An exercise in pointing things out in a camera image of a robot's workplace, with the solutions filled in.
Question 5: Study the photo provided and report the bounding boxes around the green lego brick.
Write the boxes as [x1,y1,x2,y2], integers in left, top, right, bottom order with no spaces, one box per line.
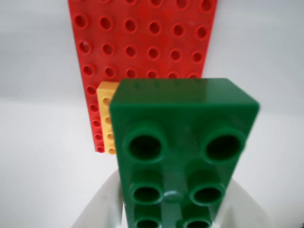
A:
[108,77,260,228]

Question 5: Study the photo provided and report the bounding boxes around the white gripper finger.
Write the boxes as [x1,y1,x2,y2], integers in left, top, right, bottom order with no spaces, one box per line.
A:
[213,178,265,228]
[70,169,126,228]

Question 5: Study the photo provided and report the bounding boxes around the yellow lego brick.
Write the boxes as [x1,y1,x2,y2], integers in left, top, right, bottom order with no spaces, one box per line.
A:
[96,80,122,155]

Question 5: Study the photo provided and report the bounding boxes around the red studded lego baseplate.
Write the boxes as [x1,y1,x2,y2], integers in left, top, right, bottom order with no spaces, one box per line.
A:
[67,0,220,154]

